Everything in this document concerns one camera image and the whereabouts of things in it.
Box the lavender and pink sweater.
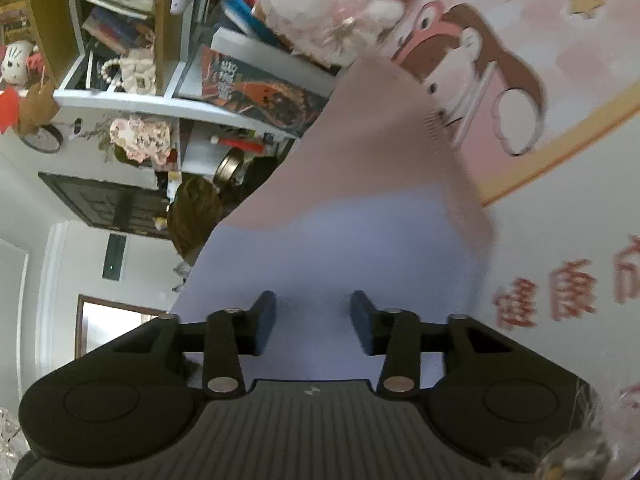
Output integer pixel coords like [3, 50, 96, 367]
[174, 54, 494, 380]

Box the brown plush toy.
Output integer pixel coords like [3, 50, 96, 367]
[167, 176, 222, 266]

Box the Harry Potter book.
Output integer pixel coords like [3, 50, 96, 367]
[177, 47, 328, 138]

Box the pink cartoon table mat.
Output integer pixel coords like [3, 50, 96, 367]
[349, 0, 640, 411]

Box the white wooden bookshelf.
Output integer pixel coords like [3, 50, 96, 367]
[24, 0, 335, 139]

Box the pink plush bunny toy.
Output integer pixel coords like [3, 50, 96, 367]
[254, 0, 406, 67]

